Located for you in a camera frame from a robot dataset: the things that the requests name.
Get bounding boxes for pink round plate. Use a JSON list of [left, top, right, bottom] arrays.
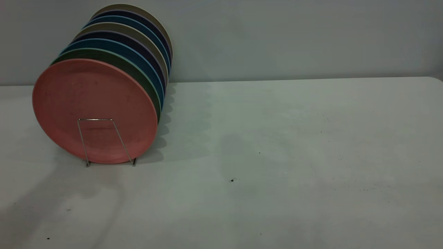
[[32, 58, 159, 165]]

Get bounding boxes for green round plate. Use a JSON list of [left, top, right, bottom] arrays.
[[51, 48, 162, 122]]

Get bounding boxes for dark purple round plate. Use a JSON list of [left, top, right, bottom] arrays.
[[71, 31, 167, 94], [91, 10, 172, 65]]

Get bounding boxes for blue round plate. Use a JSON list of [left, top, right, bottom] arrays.
[[83, 16, 171, 75], [61, 38, 165, 108]]

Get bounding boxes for beige round plate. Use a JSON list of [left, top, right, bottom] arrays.
[[74, 22, 170, 87], [91, 4, 173, 61]]

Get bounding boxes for metal wire plate rack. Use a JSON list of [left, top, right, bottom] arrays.
[[78, 118, 138, 168]]

